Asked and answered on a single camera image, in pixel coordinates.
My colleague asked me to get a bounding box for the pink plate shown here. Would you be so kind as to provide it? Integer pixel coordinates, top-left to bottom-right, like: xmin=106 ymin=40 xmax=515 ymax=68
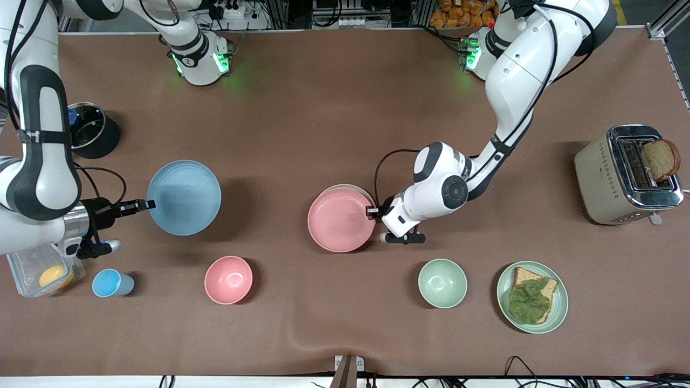
xmin=307 ymin=188 xmax=377 ymax=253

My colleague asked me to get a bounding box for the blue plate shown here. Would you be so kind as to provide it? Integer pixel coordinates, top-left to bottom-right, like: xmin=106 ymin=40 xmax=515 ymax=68
xmin=147 ymin=160 xmax=222 ymax=237

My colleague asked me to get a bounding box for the beige plate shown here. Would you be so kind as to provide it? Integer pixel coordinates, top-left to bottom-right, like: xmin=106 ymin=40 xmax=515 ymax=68
xmin=321 ymin=184 xmax=375 ymax=204

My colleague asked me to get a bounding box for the blue plastic cup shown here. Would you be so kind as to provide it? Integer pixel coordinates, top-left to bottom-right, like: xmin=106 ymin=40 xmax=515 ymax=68
xmin=92 ymin=268 xmax=135 ymax=298

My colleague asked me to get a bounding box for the yellow lemon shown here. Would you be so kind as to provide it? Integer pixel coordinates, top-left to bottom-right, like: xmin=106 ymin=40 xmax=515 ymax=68
xmin=39 ymin=264 xmax=74 ymax=289

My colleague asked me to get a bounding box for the glass lid with blue knob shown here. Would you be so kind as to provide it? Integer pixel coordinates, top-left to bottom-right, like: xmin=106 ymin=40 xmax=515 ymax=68
xmin=67 ymin=102 xmax=106 ymax=150

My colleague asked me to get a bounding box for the green bowl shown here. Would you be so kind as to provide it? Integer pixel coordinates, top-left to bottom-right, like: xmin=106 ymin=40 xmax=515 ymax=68
xmin=418 ymin=259 xmax=468 ymax=309

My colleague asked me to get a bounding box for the clear container with blue seal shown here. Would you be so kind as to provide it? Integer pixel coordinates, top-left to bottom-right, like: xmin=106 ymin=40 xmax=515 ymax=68
xmin=6 ymin=242 xmax=86 ymax=298

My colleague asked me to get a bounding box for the pink bowl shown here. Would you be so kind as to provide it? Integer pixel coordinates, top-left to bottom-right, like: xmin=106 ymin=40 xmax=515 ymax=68
xmin=204 ymin=255 xmax=253 ymax=305

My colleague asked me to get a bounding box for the bread slice with crust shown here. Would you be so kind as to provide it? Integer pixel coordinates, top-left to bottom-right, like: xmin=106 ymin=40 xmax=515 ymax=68
xmin=512 ymin=267 xmax=558 ymax=324

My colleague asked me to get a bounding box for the green lettuce leaf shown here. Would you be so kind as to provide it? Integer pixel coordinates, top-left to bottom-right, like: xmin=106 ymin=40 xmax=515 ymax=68
xmin=508 ymin=278 xmax=551 ymax=324

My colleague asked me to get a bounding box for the green plate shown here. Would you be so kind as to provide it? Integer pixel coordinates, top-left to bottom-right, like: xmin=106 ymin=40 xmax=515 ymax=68
xmin=496 ymin=261 xmax=569 ymax=334

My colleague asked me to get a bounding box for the bag of orange buns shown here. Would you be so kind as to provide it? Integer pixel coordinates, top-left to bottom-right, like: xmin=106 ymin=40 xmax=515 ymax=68
xmin=430 ymin=0 xmax=499 ymax=29

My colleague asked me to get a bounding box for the white power strip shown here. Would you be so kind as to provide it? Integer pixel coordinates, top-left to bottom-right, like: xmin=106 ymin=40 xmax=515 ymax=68
xmin=208 ymin=0 xmax=254 ymax=19

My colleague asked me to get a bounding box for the beige and chrome toaster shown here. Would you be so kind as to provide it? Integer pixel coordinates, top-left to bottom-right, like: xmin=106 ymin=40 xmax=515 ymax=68
xmin=574 ymin=124 xmax=684 ymax=226

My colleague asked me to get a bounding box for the brown toast slice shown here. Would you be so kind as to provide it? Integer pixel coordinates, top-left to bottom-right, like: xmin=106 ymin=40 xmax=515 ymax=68
xmin=640 ymin=138 xmax=681 ymax=182

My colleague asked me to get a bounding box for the black saucepan with blue handle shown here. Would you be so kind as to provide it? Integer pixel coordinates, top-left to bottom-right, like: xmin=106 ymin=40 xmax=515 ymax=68
xmin=67 ymin=102 xmax=121 ymax=160

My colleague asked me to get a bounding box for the metal table edge bracket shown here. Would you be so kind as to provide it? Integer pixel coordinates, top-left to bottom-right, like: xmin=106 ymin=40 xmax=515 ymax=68
xmin=334 ymin=355 xmax=364 ymax=388

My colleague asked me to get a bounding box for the black looped floor cable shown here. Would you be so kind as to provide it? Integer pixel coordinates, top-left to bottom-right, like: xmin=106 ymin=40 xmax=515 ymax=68
xmin=504 ymin=356 xmax=540 ymax=380

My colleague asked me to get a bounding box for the aluminium frame rail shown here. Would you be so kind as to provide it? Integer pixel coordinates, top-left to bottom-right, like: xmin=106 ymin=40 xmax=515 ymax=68
xmin=647 ymin=0 xmax=690 ymax=111

